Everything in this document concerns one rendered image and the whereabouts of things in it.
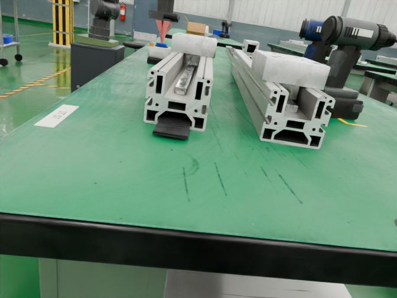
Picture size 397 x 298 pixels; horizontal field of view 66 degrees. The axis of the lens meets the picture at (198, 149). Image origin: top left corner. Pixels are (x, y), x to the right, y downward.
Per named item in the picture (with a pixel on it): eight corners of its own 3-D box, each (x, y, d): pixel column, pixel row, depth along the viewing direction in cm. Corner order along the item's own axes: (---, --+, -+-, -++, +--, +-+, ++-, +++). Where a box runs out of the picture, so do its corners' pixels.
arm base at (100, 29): (91, 35, 145) (87, 36, 134) (93, 17, 142) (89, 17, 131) (110, 39, 147) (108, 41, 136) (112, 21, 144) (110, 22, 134)
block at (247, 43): (239, 53, 220) (241, 39, 216) (254, 55, 220) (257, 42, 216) (240, 54, 211) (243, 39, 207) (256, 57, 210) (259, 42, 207)
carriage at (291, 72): (247, 80, 69) (254, 49, 67) (296, 88, 69) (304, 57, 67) (257, 96, 54) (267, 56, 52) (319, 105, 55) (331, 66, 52)
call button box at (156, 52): (150, 61, 116) (152, 43, 114) (176, 64, 116) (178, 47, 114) (146, 63, 109) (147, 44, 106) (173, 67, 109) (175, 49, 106)
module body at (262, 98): (230, 71, 124) (234, 49, 121) (254, 74, 124) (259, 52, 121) (259, 140, 50) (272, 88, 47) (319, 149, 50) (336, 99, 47)
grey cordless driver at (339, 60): (295, 106, 79) (321, 14, 70) (363, 114, 83) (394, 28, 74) (310, 116, 72) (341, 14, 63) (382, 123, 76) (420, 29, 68)
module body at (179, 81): (184, 63, 124) (186, 41, 120) (208, 67, 124) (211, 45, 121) (143, 122, 50) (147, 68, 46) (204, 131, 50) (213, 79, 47)
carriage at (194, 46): (176, 56, 92) (178, 32, 89) (212, 62, 92) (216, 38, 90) (169, 62, 77) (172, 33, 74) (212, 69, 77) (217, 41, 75)
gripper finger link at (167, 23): (167, 44, 106) (170, 15, 103) (146, 41, 106) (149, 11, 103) (169, 43, 113) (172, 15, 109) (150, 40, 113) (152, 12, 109)
